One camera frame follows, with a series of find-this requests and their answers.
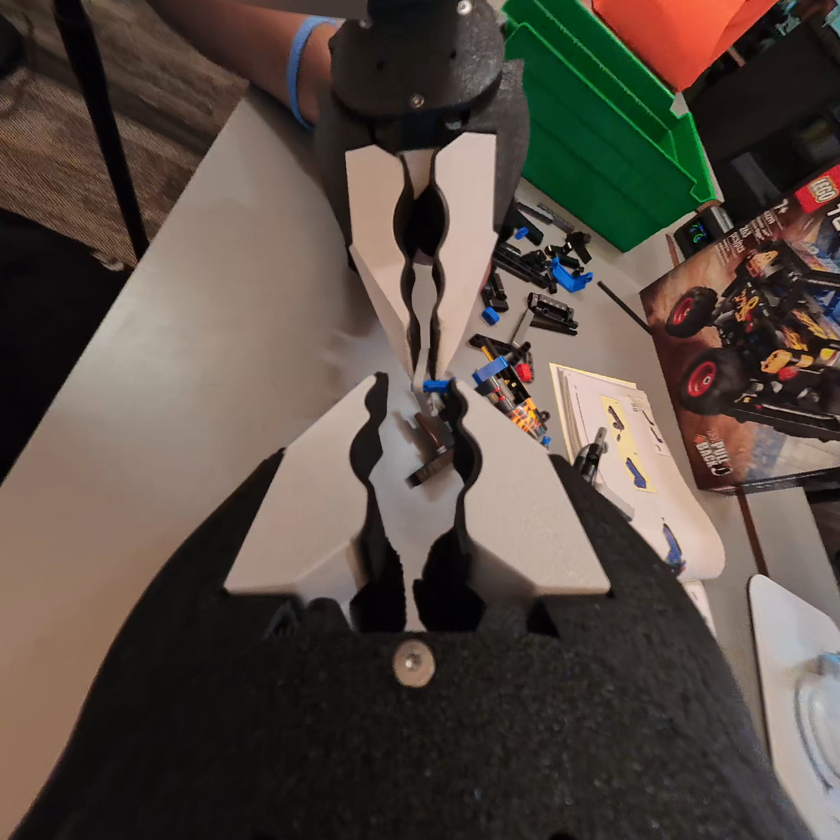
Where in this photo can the blue lego pin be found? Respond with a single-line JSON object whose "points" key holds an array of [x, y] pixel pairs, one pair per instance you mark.
{"points": [[438, 385]]}

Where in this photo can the partly built lego truck chassis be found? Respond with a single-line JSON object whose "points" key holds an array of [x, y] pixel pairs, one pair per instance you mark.
{"points": [[512, 400]]}

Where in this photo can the lego set box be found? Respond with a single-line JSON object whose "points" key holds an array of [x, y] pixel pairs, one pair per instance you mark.
{"points": [[754, 361]]}

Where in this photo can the red lego piece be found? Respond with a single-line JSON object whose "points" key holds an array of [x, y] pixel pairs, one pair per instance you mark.
{"points": [[523, 374]]}

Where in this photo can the small black electronic device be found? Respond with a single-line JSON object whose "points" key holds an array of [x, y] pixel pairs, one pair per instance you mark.
{"points": [[702, 233]]}

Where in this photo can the black lego frame with axles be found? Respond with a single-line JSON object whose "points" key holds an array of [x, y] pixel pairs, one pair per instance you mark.
{"points": [[433, 430]]}

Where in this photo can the person's left forearm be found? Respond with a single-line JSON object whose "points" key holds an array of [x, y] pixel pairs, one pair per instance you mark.
{"points": [[262, 46]]}

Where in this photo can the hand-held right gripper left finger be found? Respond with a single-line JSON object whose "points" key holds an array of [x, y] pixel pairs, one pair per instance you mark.
{"points": [[302, 525]]}

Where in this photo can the long black lego axle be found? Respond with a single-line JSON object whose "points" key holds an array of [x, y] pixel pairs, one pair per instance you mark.
{"points": [[623, 306]]}

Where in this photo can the green storage bin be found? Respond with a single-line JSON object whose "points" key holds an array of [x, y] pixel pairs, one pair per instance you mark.
{"points": [[590, 131]]}

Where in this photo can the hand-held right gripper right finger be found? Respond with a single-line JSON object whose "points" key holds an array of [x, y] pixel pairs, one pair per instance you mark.
{"points": [[531, 525]]}

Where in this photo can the open instruction booklet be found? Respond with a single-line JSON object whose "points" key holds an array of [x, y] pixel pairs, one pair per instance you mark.
{"points": [[630, 459]]}

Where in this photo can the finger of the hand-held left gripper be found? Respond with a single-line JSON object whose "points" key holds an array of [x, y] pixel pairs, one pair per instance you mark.
{"points": [[371, 216], [469, 216]]}

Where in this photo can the pile of large black lego pieces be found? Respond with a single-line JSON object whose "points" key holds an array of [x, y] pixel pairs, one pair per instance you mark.
{"points": [[525, 259]]}

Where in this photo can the black stool chair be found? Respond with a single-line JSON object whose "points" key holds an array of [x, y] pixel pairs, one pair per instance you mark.
{"points": [[52, 328]]}

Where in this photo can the blue wristband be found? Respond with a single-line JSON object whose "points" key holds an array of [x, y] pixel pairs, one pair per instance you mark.
{"points": [[295, 65]]}

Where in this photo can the blue lego panel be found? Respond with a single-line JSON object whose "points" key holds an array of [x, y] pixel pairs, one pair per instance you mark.
{"points": [[568, 275]]}

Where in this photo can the orange storage bin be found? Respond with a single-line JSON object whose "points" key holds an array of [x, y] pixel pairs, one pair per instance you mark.
{"points": [[689, 33]]}

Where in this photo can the white document stand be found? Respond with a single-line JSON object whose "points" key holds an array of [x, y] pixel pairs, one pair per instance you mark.
{"points": [[787, 656]]}

